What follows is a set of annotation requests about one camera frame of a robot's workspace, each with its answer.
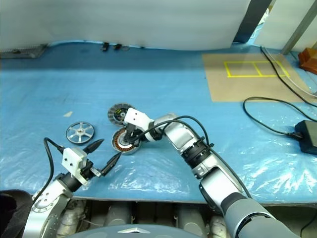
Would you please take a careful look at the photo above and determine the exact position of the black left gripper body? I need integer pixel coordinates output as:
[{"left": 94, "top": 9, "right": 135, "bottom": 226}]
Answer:
[{"left": 79, "top": 160, "right": 102, "bottom": 181}]

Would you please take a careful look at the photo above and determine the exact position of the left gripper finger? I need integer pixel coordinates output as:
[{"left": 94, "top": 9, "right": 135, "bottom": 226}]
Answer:
[
  {"left": 100, "top": 151, "right": 122, "bottom": 178},
  {"left": 83, "top": 138, "right": 104, "bottom": 154}
]

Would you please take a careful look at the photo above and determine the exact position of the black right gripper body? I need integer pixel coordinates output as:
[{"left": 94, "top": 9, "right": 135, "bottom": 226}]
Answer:
[{"left": 125, "top": 123, "right": 143, "bottom": 140}]

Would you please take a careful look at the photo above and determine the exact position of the motor housing with copper windings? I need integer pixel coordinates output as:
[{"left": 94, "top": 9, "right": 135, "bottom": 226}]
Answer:
[{"left": 111, "top": 128, "right": 142, "bottom": 156}]

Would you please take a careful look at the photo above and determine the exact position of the round silver motor lid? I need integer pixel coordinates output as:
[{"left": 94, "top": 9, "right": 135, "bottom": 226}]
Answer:
[{"left": 107, "top": 103, "right": 136, "bottom": 127}]

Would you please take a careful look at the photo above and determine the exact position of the silver spoked rotor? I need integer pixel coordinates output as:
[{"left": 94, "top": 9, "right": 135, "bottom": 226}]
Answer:
[{"left": 66, "top": 121, "right": 96, "bottom": 144}]

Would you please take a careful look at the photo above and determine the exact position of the blue plastic table cover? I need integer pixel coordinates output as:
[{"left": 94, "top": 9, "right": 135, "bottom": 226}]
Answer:
[{"left": 0, "top": 39, "right": 317, "bottom": 205}]

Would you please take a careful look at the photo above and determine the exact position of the grey robot torso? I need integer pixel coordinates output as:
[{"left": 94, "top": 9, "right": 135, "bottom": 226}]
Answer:
[{"left": 80, "top": 224, "right": 190, "bottom": 238}]

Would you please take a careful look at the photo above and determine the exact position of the black rounded shape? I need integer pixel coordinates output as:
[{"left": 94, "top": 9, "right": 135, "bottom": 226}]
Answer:
[{"left": 0, "top": 189, "right": 33, "bottom": 238}]

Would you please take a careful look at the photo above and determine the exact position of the brown cardboard sheet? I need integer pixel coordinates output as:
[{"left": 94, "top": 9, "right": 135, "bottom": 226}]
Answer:
[{"left": 202, "top": 53, "right": 316, "bottom": 103}]

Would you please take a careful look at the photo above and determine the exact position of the dark blue panel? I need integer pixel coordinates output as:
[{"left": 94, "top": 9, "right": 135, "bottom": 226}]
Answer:
[{"left": 233, "top": 0, "right": 277, "bottom": 43}]

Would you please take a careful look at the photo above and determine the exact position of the black power adapter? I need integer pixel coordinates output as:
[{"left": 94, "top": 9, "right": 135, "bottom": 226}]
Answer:
[{"left": 294, "top": 119, "right": 317, "bottom": 156}]

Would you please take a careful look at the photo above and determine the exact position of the clear plastic tube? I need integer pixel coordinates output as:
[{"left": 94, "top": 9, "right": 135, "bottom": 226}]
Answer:
[{"left": 264, "top": 48, "right": 317, "bottom": 98}]

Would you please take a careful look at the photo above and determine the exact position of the orange-brown wooden box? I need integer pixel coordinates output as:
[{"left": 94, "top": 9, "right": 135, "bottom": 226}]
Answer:
[{"left": 298, "top": 46, "right": 317, "bottom": 73}]

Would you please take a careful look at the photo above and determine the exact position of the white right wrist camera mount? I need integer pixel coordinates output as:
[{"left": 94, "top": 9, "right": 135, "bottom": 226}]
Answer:
[{"left": 123, "top": 108, "right": 156, "bottom": 143}]

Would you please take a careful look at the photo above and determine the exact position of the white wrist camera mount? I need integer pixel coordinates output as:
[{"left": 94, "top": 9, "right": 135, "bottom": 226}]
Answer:
[
  {"left": 123, "top": 108, "right": 156, "bottom": 143},
  {"left": 61, "top": 147, "right": 93, "bottom": 186}
]

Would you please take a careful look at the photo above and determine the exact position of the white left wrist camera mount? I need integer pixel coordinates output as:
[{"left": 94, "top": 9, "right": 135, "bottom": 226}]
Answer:
[{"left": 61, "top": 147, "right": 93, "bottom": 186}]

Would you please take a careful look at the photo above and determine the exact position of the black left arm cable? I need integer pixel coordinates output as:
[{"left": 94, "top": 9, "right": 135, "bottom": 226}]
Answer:
[{"left": 32, "top": 137, "right": 65, "bottom": 200}]

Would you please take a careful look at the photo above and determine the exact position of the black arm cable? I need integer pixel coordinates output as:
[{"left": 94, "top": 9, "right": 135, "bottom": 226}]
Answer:
[
  {"left": 32, "top": 137, "right": 65, "bottom": 200},
  {"left": 135, "top": 115, "right": 252, "bottom": 199}
]

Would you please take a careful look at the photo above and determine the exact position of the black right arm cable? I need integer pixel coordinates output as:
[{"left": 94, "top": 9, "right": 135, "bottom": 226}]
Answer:
[{"left": 135, "top": 115, "right": 252, "bottom": 199}]

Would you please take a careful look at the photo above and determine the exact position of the black power adapter cable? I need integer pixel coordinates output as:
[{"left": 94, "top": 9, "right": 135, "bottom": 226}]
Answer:
[{"left": 243, "top": 96, "right": 302, "bottom": 137}]

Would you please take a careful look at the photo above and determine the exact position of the long black cable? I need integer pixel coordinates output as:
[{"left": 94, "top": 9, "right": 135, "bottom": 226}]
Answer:
[{"left": 260, "top": 46, "right": 317, "bottom": 108}]

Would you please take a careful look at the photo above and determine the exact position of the grey aluminium post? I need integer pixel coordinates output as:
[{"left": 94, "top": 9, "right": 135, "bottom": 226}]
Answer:
[{"left": 281, "top": 0, "right": 317, "bottom": 55}]

